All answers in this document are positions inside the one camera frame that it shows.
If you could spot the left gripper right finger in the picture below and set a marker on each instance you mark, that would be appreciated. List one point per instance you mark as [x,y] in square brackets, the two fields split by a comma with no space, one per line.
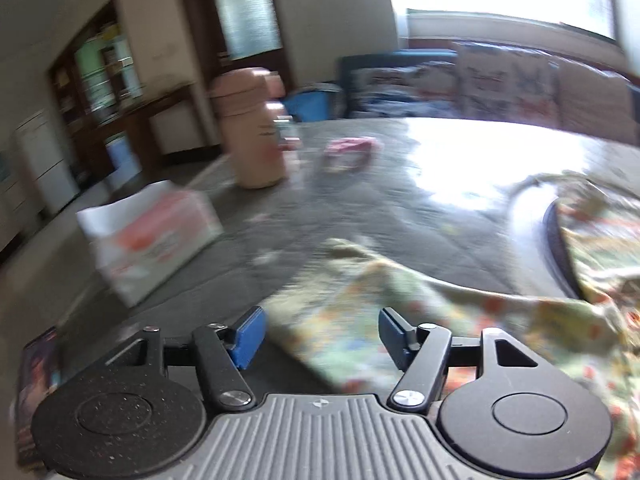
[421,353]

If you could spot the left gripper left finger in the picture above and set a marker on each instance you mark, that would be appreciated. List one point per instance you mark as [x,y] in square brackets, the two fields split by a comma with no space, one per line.
[221,353]

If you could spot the green patterned child jacket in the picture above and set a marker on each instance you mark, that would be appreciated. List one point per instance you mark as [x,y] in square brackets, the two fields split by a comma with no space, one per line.
[327,317]

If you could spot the white tissue pack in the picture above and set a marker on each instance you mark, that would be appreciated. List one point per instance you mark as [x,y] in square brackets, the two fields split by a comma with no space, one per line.
[140,241]

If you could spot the grey quilted table cover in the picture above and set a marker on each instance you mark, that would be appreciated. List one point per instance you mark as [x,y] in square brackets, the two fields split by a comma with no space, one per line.
[453,199]

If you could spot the round black induction hob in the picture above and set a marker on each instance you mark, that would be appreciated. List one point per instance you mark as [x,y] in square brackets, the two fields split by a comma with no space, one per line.
[556,254]

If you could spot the small pink toy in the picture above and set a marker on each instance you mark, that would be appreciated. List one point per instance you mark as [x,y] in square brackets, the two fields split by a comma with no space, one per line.
[349,153]

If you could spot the white refrigerator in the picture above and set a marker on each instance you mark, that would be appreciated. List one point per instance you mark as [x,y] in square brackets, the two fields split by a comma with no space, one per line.
[46,163]

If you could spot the pink cartoon water bottle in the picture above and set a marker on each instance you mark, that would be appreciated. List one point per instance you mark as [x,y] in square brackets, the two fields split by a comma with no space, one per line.
[247,103]

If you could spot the blue grey cloth on sofa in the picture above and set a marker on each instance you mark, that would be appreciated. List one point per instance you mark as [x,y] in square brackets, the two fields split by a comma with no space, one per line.
[317,102]

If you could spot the lying butterfly cushion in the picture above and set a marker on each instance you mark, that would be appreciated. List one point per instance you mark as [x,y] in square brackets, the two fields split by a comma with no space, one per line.
[426,90]

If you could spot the blue sofa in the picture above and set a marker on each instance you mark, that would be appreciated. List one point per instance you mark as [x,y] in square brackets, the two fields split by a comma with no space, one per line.
[347,67]

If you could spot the dark wooden shelf cabinet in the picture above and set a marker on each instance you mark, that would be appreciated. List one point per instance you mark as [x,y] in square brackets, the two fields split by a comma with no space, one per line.
[99,96]

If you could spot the upright butterfly cushion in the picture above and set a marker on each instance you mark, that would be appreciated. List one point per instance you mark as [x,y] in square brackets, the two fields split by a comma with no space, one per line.
[504,84]

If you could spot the plain beige cushion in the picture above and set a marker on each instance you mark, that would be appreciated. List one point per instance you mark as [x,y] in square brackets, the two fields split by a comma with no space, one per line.
[595,103]

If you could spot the dark wooden door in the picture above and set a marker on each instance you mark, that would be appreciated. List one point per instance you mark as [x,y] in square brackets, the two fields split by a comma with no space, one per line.
[232,34]

